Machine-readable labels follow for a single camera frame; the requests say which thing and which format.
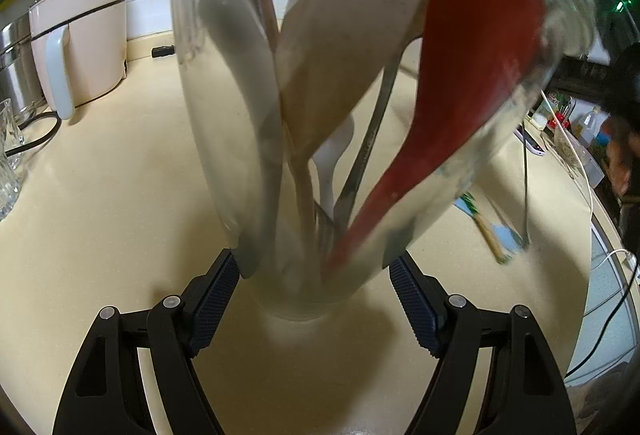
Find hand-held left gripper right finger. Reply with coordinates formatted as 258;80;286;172
389;251;572;435

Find white smartphone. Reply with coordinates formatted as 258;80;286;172
515;122;551;158

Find clear glass jar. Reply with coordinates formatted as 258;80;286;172
150;0;598;321

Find red plastic spoon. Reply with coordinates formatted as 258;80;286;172
322;0;547;278

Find stainless steel pot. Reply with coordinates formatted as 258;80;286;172
0;12;46;121

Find cream electric pot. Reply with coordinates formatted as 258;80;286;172
28;0;128;120

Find metal utensil handle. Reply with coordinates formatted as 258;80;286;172
332;50;406;236

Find white charging cable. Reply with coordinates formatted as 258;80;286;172
540;88;640;286

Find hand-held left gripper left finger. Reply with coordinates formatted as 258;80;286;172
52;249;241;435

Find thin black cable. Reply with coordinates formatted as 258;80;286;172
565;260;640;378

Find wrapped wooden chopsticks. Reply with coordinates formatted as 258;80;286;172
455;192;521;265

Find white plastic spoon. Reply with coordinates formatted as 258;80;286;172
198;0;283;278

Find clear plastic bottle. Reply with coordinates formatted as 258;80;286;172
577;108;608;151

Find black pot cable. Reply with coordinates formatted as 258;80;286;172
0;110;63;161

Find beige rice paddle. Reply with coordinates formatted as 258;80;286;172
275;0;443;236

